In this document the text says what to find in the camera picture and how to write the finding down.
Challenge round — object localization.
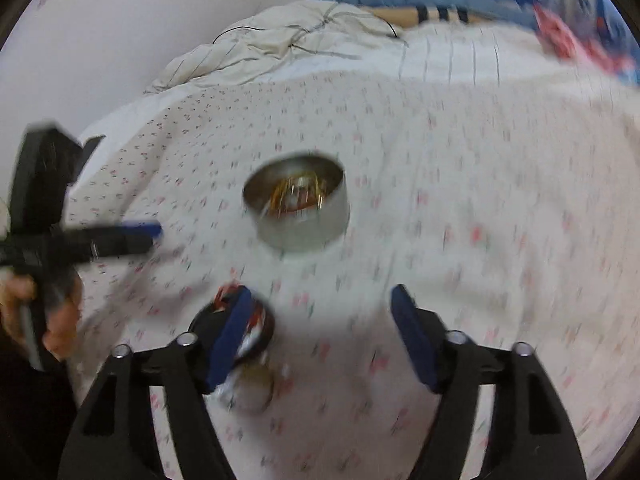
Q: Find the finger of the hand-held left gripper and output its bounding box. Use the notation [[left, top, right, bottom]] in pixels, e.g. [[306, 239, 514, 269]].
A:
[[64, 221, 164, 244], [67, 236, 154, 264]]

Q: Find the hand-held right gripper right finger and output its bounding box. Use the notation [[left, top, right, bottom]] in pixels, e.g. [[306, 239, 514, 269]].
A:
[[391, 284, 588, 480]]

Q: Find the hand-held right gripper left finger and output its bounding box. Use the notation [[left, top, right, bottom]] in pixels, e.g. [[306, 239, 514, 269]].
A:
[[57, 285, 256, 480]]

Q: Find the red bead bracelet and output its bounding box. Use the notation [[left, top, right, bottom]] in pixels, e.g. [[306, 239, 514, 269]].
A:
[[192, 284, 277, 361]]

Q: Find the round silver metal tin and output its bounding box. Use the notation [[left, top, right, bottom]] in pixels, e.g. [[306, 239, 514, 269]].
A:
[[242, 152, 351, 253]]

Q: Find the person's left hand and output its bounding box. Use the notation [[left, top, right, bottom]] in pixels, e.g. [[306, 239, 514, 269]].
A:
[[0, 275, 84, 362]]

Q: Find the cherry print bedsheet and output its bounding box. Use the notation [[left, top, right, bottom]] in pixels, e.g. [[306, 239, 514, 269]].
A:
[[65, 67, 640, 480]]

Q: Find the striped white duvet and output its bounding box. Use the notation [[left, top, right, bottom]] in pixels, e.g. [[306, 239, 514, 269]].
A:
[[144, 0, 640, 111]]

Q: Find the beige pillow with black stripes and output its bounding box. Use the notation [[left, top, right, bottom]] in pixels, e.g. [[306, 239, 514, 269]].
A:
[[369, 4, 490, 29]]

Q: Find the pink cloth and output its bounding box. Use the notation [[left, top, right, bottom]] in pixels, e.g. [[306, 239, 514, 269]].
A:
[[531, 4, 640, 85]]

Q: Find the thin black cable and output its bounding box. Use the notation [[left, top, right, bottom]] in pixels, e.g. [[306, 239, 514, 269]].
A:
[[212, 7, 411, 58]]

